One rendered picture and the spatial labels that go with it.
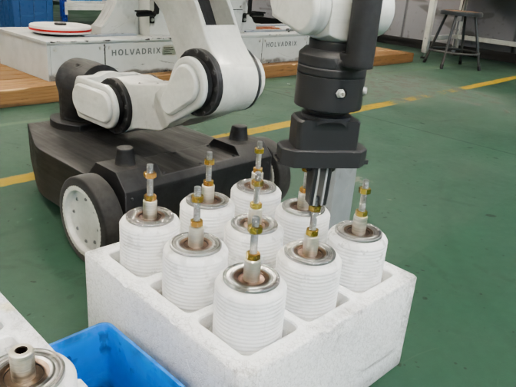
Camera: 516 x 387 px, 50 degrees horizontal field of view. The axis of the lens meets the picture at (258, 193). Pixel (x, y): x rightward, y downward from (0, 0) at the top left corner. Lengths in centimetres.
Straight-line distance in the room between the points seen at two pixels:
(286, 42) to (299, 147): 313
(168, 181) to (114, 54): 178
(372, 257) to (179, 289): 30
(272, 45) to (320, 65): 304
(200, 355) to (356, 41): 43
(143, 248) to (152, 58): 230
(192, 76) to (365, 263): 53
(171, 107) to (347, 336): 64
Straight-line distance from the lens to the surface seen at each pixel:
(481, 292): 134
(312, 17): 67
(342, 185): 111
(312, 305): 80
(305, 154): 72
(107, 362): 91
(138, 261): 88
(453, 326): 119
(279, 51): 379
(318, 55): 69
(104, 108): 145
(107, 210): 117
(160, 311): 79
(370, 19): 66
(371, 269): 88
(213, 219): 92
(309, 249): 80
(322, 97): 69
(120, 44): 298
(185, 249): 79
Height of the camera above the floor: 62
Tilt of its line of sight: 22 degrees down
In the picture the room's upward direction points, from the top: 4 degrees clockwise
